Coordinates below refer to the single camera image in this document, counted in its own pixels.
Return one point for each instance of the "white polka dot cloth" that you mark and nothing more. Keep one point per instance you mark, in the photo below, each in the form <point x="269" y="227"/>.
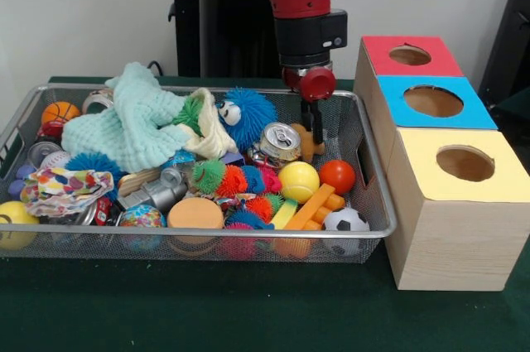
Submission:
<point x="62" y="190"/>

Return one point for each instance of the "small brown plush toy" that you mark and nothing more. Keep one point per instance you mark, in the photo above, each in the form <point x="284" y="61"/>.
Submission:
<point x="307" y="147"/>

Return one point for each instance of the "yellow smiley ball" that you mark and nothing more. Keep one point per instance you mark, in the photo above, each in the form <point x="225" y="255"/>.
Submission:
<point x="14" y="217"/>

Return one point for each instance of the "wooden box with three holes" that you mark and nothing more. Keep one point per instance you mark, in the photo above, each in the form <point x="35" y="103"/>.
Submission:
<point x="455" y="244"/>

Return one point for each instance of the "plain yellow ball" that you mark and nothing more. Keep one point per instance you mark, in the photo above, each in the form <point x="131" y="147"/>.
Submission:
<point x="299" y="182"/>

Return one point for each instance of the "cream muslin cloth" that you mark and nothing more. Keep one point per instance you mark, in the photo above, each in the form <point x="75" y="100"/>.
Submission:
<point x="211" y="136"/>

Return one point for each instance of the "shallow metal mesh bin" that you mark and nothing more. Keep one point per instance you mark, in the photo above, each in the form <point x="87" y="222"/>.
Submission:
<point x="124" y="250"/>

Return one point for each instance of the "black upright panel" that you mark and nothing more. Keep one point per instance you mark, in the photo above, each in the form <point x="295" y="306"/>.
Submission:
<point x="513" y="37"/>

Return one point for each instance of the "large blue puffer ball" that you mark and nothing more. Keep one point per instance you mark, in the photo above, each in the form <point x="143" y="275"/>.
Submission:
<point x="252" y="120"/>

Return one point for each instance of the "small soccer ball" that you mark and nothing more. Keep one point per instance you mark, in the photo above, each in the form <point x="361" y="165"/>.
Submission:
<point x="345" y="221"/>

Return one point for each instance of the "orange foam disc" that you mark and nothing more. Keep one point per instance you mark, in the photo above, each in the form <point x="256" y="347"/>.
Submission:
<point x="195" y="213"/>

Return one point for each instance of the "mint green cloth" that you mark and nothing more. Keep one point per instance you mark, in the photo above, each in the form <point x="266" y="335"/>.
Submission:
<point x="124" y="136"/>

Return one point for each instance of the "dark green table cloth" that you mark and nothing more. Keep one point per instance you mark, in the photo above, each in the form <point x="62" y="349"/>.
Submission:
<point x="248" y="310"/>
<point x="517" y="101"/>

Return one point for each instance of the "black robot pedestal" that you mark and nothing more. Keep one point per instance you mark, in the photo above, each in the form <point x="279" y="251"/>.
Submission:
<point x="232" y="37"/>

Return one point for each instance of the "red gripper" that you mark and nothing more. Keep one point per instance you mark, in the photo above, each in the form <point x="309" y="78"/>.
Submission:
<point x="316" y="85"/>

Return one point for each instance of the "crushed silver drink can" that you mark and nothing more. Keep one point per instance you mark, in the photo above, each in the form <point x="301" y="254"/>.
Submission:
<point x="277" y="143"/>

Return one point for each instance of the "red ball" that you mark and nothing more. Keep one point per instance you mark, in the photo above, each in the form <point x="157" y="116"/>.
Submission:
<point x="337" y="178"/>

